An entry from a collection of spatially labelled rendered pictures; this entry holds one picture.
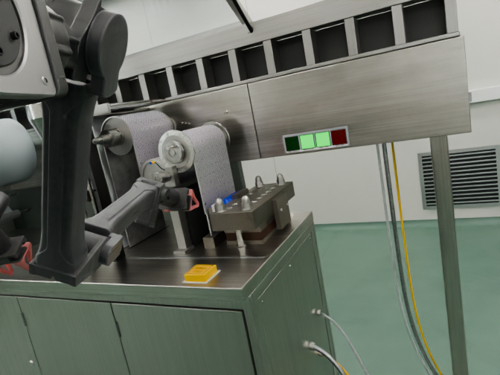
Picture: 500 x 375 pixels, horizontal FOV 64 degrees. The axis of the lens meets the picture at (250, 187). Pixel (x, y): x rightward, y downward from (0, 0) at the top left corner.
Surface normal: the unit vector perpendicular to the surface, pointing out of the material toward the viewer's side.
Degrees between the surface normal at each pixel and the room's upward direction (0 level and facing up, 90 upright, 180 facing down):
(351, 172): 90
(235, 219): 90
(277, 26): 90
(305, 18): 90
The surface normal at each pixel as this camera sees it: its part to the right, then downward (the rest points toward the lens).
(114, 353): -0.41, 0.25
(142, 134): 0.90, -0.05
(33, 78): 0.98, -0.17
